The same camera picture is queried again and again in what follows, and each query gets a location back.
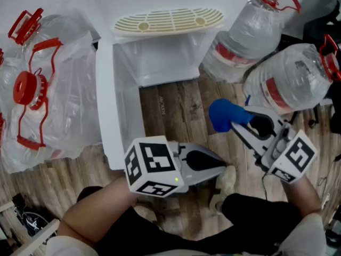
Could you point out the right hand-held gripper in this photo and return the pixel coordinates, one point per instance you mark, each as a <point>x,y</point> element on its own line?
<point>298,153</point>

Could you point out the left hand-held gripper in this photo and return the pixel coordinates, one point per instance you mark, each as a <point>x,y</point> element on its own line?
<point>149,164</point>

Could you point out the white water dispenser cabinet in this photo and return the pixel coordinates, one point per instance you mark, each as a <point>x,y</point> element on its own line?
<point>165,60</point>

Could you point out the person's left forearm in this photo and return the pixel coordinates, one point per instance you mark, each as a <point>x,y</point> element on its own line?
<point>101,209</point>

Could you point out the person's right forearm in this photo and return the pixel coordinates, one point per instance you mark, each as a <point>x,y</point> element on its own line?
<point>301,196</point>

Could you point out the large clear water bottle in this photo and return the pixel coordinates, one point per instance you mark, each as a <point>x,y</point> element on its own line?
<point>253,28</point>
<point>293,76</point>

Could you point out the person's beige right shoe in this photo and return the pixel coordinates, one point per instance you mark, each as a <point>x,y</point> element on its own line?
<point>226,180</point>

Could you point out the person's beige shoe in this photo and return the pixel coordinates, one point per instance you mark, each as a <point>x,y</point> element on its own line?
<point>147,213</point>
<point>226,180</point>

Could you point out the person's beige left shoe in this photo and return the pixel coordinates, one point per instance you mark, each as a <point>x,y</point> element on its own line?
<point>147,213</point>

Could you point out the person's black trousers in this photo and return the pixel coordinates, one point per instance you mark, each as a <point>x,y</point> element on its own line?
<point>253,223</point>

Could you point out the beige slotted drip tray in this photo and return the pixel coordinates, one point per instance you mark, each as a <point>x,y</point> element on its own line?
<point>170,23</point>

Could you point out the clear plastic bag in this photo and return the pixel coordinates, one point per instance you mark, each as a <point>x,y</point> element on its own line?
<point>74,103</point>

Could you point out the white table frame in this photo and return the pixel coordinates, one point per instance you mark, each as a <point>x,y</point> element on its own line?
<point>40,235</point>

